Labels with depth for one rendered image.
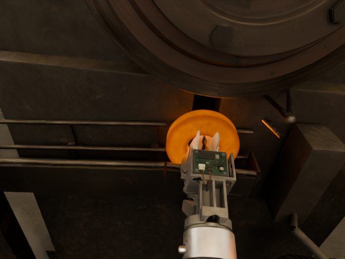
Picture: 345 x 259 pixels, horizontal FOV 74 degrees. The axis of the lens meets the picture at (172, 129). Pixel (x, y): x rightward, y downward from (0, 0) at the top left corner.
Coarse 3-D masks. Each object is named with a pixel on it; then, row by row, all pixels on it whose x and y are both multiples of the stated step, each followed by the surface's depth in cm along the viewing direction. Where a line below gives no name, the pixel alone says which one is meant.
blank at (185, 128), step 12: (180, 120) 47; (192, 120) 45; (204, 120) 45; (216, 120) 45; (228, 120) 47; (168, 132) 49; (180, 132) 47; (192, 132) 47; (204, 132) 47; (216, 132) 47; (228, 132) 47; (168, 144) 49; (180, 144) 49; (228, 144) 48; (168, 156) 51; (180, 156) 50; (228, 156) 50
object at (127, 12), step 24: (120, 0) 30; (144, 0) 28; (144, 24) 32; (168, 24) 30; (168, 48) 33; (192, 48) 31; (312, 48) 32; (336, 48) 32; (192, 72) 35; (216, 72) 35; (240, 72) 35; (264, 72) 35; (288, 72) 34
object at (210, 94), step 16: (96, 0) 32; (96, 16) 33; (112, 16) 33; (112, 32) 34; (128, 32) 34; (128, 48) 35; (144, 48) 35; (144, 64) 37; (160, 64) 36; (320, 64) 35; (336, 64) 35; (176, 80) 38; (192, 80) 38; (208, 80) 38; (272, 80) 37; (288, 80) 37; (304, 80) 37; (208, 96) 39; (224, 96) 39; (240, 96) 39; (256, 96) 39
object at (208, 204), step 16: (192, 160) 37; (208, 160) 37; (224, 160) 37; (192, 176) 35; (208, 176) 35; (224, 176) 36; (192, 192) 39; (208, 192) 36; (224, 192) 34; (208, 208) 32; (224, 208) 32; (192, 224) 33; (224, 224) 32
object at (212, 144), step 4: (204, 136) 48; (208, 136) 48; (216, 136) 44; (204, 140) 49; (208, 140) 48; (212, 140) 47; (216, 140) 44; (208, 144) 47; (212, 144) 46; (216, 144) 44; (208, 148) 46; (212, 148) 46; (216, 148) 43
